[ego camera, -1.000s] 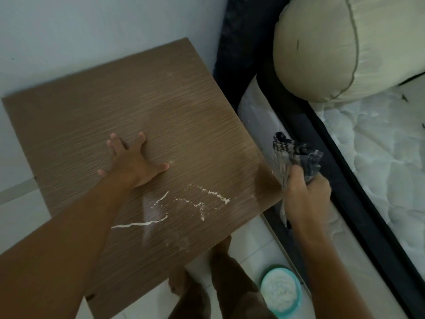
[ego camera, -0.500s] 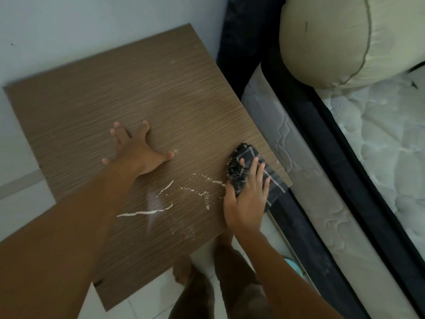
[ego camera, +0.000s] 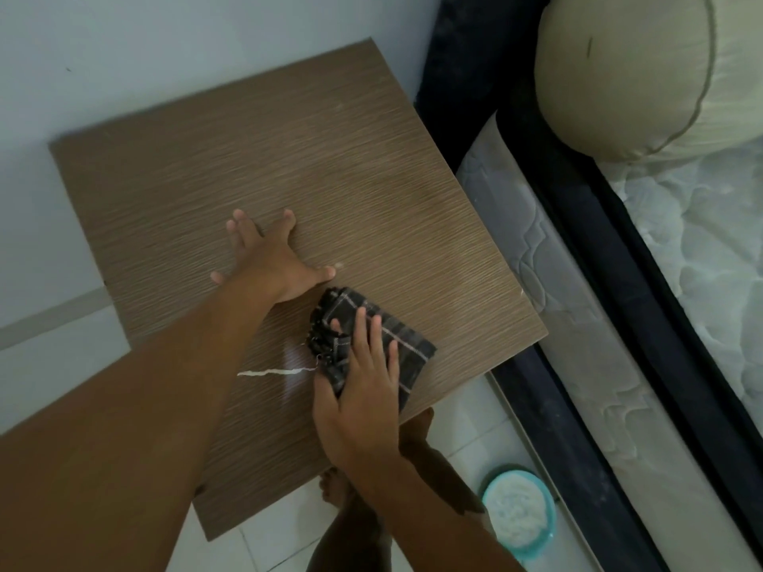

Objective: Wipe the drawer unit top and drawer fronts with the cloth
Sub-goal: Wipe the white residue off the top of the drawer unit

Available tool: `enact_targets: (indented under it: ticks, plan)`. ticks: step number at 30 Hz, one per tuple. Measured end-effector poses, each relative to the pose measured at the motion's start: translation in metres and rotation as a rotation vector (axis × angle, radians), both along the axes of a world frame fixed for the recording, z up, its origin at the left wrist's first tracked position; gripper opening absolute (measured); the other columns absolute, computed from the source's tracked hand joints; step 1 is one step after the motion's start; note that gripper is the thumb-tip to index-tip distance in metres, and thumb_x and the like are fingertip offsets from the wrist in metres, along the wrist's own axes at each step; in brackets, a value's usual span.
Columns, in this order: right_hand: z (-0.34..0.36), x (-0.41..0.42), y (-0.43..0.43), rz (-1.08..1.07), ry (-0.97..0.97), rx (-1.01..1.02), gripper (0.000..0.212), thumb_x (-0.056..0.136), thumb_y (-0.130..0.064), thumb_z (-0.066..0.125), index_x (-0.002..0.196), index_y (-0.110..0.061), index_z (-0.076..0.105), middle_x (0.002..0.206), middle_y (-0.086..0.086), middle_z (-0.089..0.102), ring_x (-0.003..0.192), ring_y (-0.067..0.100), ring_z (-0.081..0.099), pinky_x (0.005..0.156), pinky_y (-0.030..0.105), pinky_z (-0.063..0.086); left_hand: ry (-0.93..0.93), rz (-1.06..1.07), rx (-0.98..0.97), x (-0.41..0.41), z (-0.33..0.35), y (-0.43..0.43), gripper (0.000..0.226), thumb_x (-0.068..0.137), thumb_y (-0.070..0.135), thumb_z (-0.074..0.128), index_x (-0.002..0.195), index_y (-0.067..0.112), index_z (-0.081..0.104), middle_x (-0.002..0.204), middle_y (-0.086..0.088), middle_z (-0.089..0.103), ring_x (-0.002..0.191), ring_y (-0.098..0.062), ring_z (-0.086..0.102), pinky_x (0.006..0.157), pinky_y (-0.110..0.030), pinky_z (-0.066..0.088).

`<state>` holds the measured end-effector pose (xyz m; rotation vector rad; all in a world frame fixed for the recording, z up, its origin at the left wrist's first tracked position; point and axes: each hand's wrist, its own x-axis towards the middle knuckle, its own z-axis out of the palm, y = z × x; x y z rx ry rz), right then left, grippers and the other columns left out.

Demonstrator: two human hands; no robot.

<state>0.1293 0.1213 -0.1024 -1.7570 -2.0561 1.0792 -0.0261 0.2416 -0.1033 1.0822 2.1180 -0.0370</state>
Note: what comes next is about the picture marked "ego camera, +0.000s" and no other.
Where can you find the person's left hand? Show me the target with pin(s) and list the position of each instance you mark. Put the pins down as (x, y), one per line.
(271, 262)

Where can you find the person's right hand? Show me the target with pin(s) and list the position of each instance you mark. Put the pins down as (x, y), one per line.
(357, 411)

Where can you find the person's left little finger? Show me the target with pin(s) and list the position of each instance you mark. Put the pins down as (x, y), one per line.
(223, 276)

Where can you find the person's right little finger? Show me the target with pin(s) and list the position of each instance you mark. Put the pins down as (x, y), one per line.
(393, 369)

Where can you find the person's right middle finger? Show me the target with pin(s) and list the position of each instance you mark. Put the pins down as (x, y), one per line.
(361, 339)

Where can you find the person's left middle finger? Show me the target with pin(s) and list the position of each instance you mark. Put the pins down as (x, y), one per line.
(248, 225)

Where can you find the person's left thumb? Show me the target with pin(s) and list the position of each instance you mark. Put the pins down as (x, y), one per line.
(319, 274)

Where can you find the person's right thumb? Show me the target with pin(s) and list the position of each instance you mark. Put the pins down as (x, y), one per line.
(322, 388)

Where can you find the dark plaid cleaning cloth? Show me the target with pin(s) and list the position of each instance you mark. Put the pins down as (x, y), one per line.
(411, 345)

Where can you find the person's right forearm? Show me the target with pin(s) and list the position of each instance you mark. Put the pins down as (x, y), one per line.
(429, 518)

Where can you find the person's left forearm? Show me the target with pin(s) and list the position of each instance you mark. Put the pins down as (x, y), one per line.
(119, 434)

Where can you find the white liquid streak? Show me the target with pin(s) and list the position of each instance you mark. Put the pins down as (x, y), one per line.
(268, 371)

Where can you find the person's left leg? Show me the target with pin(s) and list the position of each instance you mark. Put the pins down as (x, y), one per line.
(351, 542)

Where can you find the white quilted mattress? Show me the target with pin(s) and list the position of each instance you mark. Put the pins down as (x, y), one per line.
(566, 327)

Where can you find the white foamy water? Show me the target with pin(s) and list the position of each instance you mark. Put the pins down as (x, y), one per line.
(516, 513)

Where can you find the teal plastic bowl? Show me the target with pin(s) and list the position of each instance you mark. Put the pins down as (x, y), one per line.
(548, 500)

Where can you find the beige bolster pillow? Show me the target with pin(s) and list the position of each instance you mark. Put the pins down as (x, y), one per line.
(644, 71)

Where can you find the dark blue bed frame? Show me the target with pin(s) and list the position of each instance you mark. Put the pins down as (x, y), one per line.
(471, 53)

